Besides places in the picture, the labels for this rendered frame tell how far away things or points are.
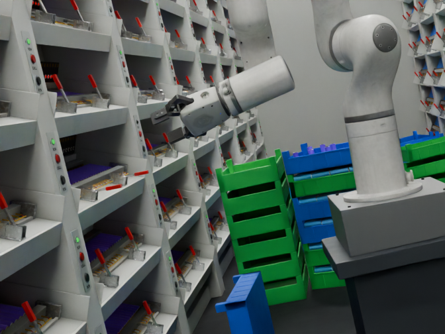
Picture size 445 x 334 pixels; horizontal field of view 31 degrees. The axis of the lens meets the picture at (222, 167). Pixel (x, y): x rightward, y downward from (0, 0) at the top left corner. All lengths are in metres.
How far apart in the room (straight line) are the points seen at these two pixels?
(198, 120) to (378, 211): 0.46
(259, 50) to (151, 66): 1.07
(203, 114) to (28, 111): 0.44
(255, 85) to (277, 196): 0.89
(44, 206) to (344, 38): 0.79
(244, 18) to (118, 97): 0.56
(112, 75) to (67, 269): 0.80
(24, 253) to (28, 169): 0.23
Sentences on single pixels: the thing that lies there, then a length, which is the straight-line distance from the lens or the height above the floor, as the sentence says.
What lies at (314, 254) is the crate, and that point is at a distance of 2.76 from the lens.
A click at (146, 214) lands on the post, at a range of 2.26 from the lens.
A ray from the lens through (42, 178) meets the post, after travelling 1.57.
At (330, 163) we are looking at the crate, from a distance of 2.67.
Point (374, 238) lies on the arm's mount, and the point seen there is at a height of 0.31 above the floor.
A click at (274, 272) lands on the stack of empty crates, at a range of 2.69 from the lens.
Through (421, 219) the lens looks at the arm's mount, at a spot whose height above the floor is 0.33.
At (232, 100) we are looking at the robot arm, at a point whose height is 0.69.
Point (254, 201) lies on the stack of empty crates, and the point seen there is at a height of 0.35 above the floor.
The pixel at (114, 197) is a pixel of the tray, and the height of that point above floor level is 0.52.
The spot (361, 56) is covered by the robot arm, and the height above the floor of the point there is 0.72.
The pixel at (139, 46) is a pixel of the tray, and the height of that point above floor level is 0.92.
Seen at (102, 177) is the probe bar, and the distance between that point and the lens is 2.02.
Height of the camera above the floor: 0.69
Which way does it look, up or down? 4 degrees down
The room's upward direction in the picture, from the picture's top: 13 degrees counter-clockwise
